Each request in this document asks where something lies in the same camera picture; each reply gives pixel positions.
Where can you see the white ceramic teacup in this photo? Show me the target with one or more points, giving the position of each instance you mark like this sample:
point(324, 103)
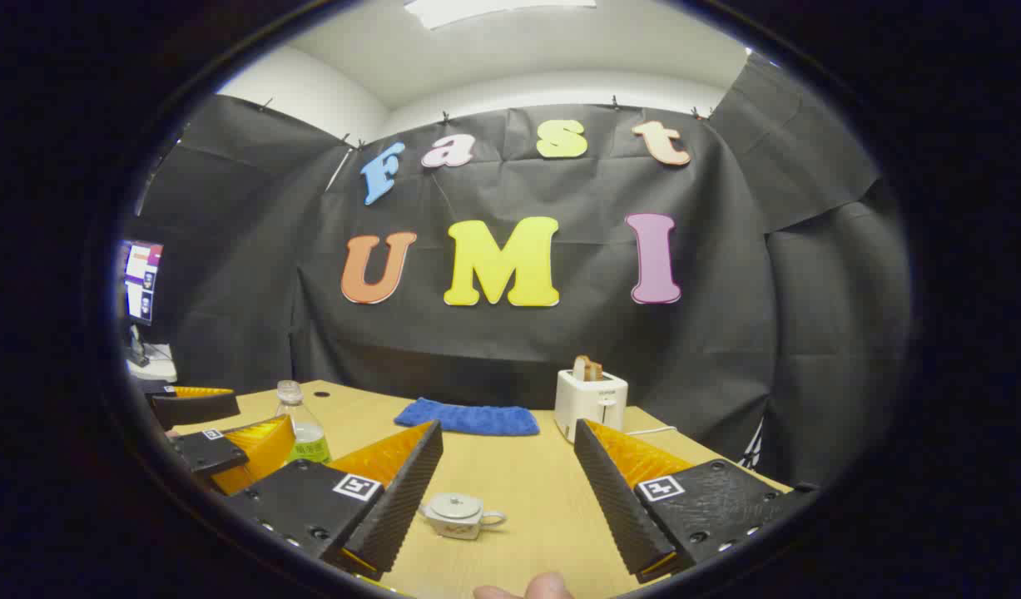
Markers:
point(456, 524)

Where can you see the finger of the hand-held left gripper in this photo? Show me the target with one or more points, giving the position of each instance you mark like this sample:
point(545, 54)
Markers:
point(194, 408)
point(206, 453)

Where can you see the ceiling light panel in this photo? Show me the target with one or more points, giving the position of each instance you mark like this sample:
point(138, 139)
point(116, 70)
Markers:
point(493, 8)

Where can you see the white toaster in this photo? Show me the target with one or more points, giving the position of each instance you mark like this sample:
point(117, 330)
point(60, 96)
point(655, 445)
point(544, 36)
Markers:
point(589, 403)

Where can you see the bread slice in toaster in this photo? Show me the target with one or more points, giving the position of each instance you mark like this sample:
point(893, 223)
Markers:
point(585, 368)

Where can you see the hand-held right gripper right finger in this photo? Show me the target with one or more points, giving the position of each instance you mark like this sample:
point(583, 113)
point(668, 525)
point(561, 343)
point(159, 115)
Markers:
point(614, 499)

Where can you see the monitor stand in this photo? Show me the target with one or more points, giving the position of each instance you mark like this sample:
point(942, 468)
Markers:
point(137, 349)

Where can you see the black backdrop cloth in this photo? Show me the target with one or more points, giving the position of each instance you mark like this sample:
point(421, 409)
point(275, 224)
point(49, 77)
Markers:
point(560, 333)

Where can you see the computer monitor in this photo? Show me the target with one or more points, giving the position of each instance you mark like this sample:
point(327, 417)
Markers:
point(141, 279)

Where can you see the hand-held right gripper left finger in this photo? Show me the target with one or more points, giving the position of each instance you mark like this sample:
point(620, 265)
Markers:
point(398, 499)

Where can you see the white side desk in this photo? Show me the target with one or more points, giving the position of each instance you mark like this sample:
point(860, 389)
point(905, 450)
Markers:
point(162, 364)

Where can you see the green label water bottle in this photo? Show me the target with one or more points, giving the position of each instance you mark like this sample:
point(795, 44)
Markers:
point(309, 437)

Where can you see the blue towel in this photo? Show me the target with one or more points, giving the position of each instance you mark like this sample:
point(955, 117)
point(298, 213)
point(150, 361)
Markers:
point(468, 418)

